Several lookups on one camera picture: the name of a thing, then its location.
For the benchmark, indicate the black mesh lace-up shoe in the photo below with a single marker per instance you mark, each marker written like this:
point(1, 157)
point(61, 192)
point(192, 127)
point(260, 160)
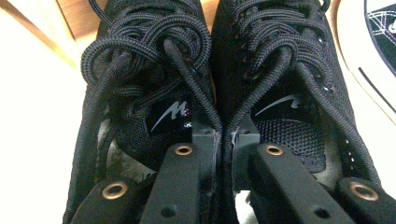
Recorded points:
point(140, 77)
point(280, 71)

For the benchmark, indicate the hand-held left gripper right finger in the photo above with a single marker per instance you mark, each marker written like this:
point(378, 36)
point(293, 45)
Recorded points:
point(246, 140)

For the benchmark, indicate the wooden shoe rack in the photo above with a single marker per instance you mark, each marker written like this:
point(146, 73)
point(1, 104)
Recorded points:
point(77, 18)

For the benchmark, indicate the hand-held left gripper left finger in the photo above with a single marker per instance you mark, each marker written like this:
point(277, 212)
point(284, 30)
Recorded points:
point(204, 155)

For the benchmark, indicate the black white canvas sneaker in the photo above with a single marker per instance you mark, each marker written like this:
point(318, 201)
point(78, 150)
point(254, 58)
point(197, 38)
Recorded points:
point(373, 46)

